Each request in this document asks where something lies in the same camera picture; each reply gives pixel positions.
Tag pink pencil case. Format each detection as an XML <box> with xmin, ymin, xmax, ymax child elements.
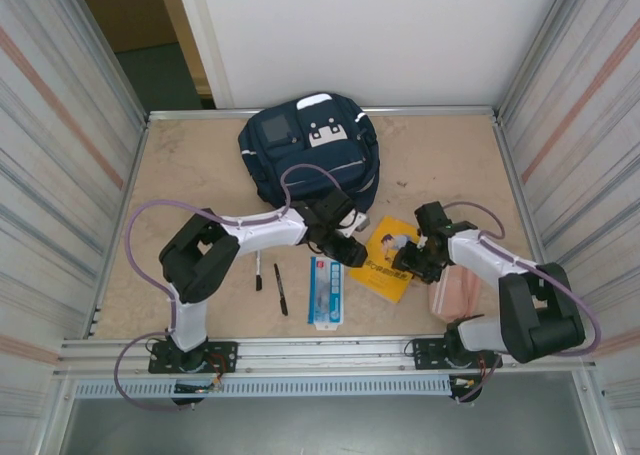
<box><xmin>428</xmin><ymin>267</ymin><xmax>484</xmax><ymax>321</ymax></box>

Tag yellow book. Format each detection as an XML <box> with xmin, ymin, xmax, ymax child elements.
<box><xmin>348</xmin><ymin>215</ymin><xmax>424</xmax><ymax>305</ymax></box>

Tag navy blue backpack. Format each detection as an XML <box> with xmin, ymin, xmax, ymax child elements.
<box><xmin>237</xmin><ymin>92</ymin><xmax>381</xmax><ymax>215</ymax></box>

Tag blue stationery package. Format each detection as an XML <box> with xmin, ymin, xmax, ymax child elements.
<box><xmin>305</xmin><ymin>255</ymin><xmax>346</xmax><ymax>332</ymax></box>

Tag slim black pen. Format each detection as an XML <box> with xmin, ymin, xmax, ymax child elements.
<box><xmin>272</xmin><ymin>263</ymin><xmax>290</xmax><ymax>317</ymax></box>

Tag grey metal sheet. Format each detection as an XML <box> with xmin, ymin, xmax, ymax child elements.
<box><xmin>59</xmin><ymin>374</ymin><xmax>599</xmax><ymax>455</ymax></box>

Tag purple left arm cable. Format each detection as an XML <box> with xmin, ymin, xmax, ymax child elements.
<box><xmin>113</xmin><ymin>163</ymin><xmax>346</xmax><ymax>414</ymax></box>

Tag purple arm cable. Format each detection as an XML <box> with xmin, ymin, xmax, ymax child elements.
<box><xmin>442</xmin><ymin>201</ymin><xmax>603</xmax><ymax>404</ymax></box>
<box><xmin>113</xmin><ymin>163</ymin><xmax>346</xmax><ymax>414</ymax></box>

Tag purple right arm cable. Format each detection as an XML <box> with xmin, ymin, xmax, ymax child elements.
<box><xmin>442</xmin><ymin>201</ymin><xmax>603</xmax><ymax>404</ymax></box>

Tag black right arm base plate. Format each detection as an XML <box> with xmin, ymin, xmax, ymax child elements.
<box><xmin>408</xmin><ymin>337</ymin><xmax>503</xmax><ymax>372</ymax></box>

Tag aluminium table side rail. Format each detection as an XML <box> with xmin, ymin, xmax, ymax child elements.
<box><xmin>493</xmin><ymin>114</ymin><xmax>570</xmax><ymax>334</ymax></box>
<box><xmin>87</xmin><ymin>114</ymin><xmax>151</xmax><ymax>340</ymax></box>

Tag long aluminium mounting rail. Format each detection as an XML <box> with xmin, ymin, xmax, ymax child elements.
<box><xmin>53</xmin><ymin>330</ymin><xmax>600</xmax><ymax>379</ymax></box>

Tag aluminium table edge rail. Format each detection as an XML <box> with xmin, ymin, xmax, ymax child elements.
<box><xmin>146</xmin><ymin>105</ymin><xmax>502</xmax><ymax>122</ymax></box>

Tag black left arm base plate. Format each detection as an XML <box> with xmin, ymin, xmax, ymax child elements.
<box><xmin>147</xmin><ymin>340</ymin><xmax>239</xmax><ymax>376</ymax></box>

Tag slotted grey cable duct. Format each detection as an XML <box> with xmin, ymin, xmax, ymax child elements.
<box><xmin>73</xmin><ymin>378</ymin><xmax>454</xmax><ymax>399</ymax></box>

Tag corrugated metal enclosure panel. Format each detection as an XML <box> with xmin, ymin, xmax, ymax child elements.
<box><xmin>492</xmin><ymin>0</ymin><xmax>640</xmax><ymax>455</ymax></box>
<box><xmin>0</xmin><ymin>0</ymin><xmax>151</xmax><ymax>455</ymax></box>

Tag white door frame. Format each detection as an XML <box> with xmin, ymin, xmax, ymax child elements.
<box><xmin>172</xmin><ymin>0</ymin><xmax>235</xmax><ymax>110</ymax></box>

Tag small circuit board with wires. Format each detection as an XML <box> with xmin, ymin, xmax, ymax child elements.
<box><xmin>173</xmin><ymin>374</ymin><xmax>224</xmax><ymax>394</ymax></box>

